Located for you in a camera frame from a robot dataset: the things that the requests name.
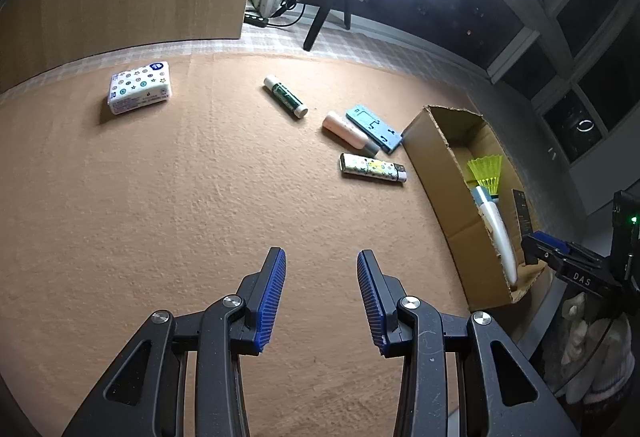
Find patterned white lighter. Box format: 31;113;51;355
339;152;409;186

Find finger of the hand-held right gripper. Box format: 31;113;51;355
520;236;567;271
530;229;607;265

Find pink bottle silver cap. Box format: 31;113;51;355
322;111;380;157

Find checkered cloth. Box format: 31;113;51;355
0;24;601;228

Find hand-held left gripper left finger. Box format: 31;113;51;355
61;246;288;437

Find white framed window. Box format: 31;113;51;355
470;0;640;164

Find cardboard box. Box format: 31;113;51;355
401;104;547;312

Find patterned tissue pack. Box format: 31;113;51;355
107;60;175;116

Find blue case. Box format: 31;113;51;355
346;104;404;154

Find white lotion bottle blue cap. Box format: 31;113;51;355
470;186;519;286

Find person's right hand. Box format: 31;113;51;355
559;293;637;405

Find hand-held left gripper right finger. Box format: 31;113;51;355
356;248;581;437

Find dark grey card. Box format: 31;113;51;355
512;188;539;266

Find yellow shuttlecock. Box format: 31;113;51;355
466;154;504;199

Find green white tube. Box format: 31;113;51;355
263;74;309;120

